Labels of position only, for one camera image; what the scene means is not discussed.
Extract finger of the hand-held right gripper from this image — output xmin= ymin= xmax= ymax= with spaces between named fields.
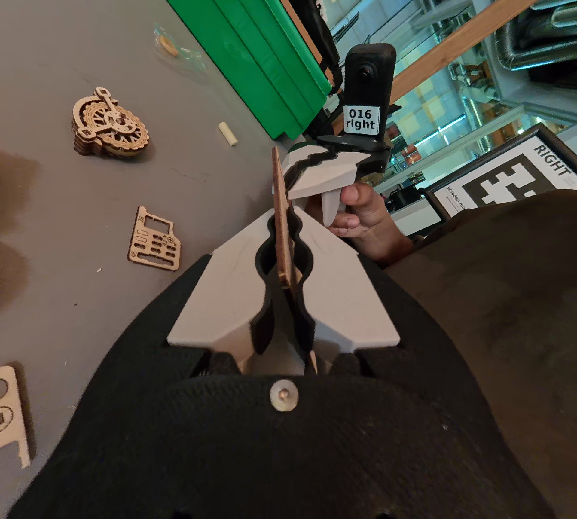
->
xmin=282 ymin=142 xmax=362 ymax=171
xmin=282 ymin=153 xmax=372 ymax=228

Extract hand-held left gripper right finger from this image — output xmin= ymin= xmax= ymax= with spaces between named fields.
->
xmin=293 ymin=210 xmax=402 ymax=373

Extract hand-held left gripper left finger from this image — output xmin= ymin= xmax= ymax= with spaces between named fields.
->
xmin=167 ymin=210 xmax=276 ymax=374

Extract wooden sheet with wheel parts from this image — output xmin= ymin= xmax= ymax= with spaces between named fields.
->
xmin=271 ymin=147 xmax=318 ymax=376

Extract grey desk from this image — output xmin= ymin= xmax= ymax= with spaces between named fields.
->
xmin=0 ymin=0 xmax=298 ymax=519

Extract person's right hand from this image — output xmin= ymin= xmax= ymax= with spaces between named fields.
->
xmin=329 ymin=183 xmax=415 ymax=269

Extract small slotted wooden piece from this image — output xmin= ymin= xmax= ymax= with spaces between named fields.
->
xmin=127 ymin=206 xmax=182 ymax=272

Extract black office chair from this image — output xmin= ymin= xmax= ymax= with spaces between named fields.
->
xmin=274 ymin=0 xmax=344 ymax=98

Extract wooden ceiling beam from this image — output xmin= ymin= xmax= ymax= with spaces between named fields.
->
xmin=390 ymin=0 xmax=577 ymax=105

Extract green plastic bin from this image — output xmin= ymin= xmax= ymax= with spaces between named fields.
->
xmin=136 ymin=0 xmax=333 ymax=140

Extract clear bag of small parts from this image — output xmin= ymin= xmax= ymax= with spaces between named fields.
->
xmin=152 ymin=22 xmax=206 ymax=75

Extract framed marker sign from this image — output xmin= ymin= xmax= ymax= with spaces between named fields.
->
xmin=425 ymin=122 xmax=577 ymax=223

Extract silver ventilation ducts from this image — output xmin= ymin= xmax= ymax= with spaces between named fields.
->
xmin=397 ymin=0 xmax=577 ymax=73

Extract wooden wheel assembly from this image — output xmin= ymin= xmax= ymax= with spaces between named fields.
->
xmin=71 ymin=87 xmax=150 ymax=160

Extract wooden sheet with window cutout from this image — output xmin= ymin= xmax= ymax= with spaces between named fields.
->
xmin=0 ymin=365 xmax=32 ymax=469

